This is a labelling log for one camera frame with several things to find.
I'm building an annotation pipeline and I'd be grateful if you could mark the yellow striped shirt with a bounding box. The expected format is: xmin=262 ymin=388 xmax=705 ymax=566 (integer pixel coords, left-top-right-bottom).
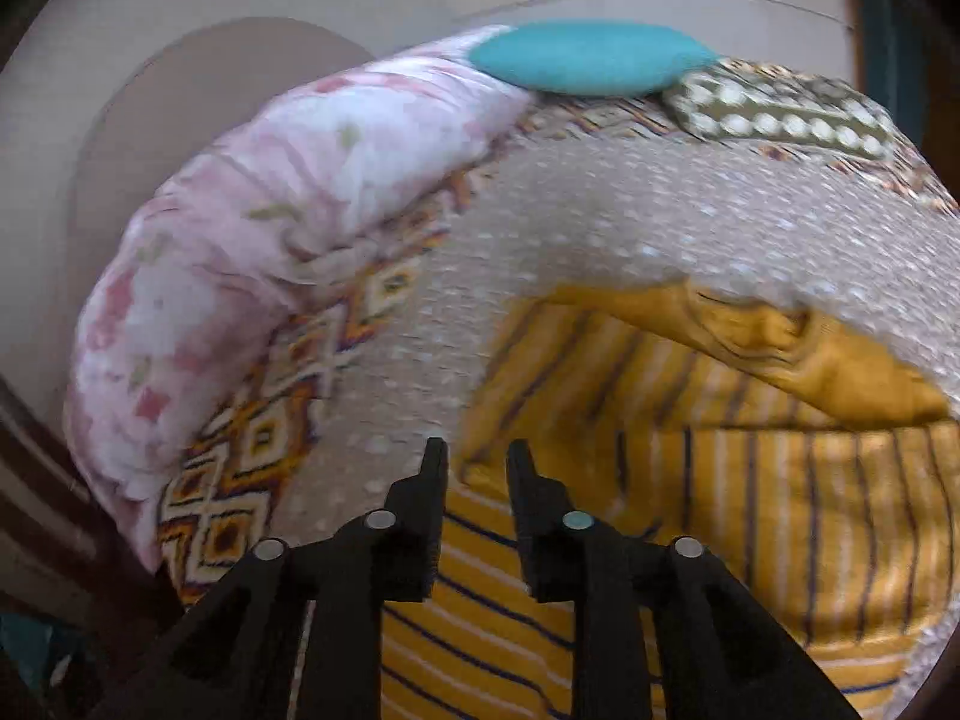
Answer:
xmin=379 ymin=281 xmax=960 ymax=720

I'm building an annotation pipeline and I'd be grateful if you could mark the pink floral duvet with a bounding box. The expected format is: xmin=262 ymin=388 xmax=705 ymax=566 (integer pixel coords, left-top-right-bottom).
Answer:
xmin=64 ymin=26 xmax=537 ymax=571

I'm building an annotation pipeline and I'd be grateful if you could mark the teal pillow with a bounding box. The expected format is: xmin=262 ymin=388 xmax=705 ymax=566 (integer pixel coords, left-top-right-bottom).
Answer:
xmin=469 ymin=19 xmax=721 ymax=98

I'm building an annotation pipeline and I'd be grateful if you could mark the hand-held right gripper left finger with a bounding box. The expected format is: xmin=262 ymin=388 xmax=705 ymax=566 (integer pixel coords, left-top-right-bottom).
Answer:
xmin=97 ymin=436 xmax=451 ymax=720

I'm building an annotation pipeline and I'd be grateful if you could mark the geometric patterned blanket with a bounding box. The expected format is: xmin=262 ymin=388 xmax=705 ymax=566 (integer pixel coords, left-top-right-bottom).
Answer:
xmin=154 ymin=94 xmax=960 ymax=608

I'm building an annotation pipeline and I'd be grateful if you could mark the pale pink rounded headboard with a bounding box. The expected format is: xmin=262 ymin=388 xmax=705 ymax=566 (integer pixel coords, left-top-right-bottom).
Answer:
xmin=67 ymin=17 xmax=383 ymax=421

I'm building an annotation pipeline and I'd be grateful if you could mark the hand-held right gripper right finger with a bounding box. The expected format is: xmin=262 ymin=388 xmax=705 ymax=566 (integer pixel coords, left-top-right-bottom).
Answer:
xmin=506 ymin=439 xmax=863 ymax=720

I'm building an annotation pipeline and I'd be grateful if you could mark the olive patterned bolster pillow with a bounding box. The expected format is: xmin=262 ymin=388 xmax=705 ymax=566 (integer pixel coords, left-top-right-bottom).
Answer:
xmin=664 ymin=60 xmax=897 ymax=162

